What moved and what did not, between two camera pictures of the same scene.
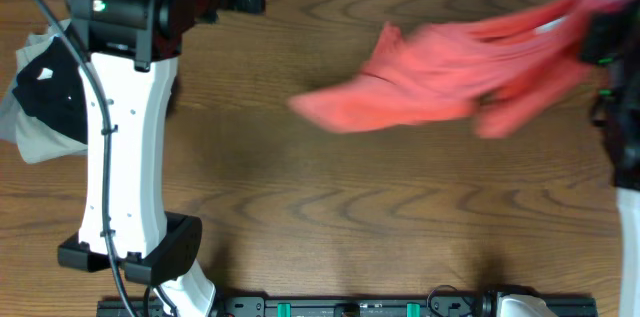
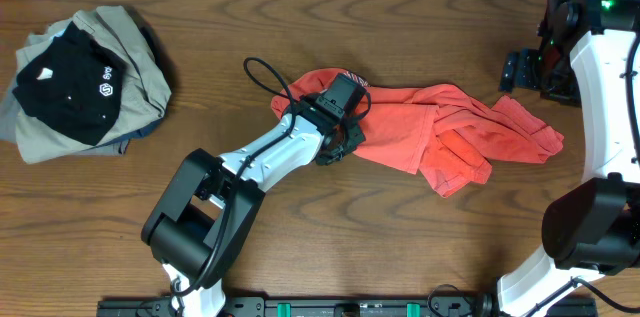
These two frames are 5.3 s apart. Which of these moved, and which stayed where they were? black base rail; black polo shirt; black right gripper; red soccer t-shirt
Moved: red soccer t-shirt; black right gripper
Stayed: black polo shirt; black base rail
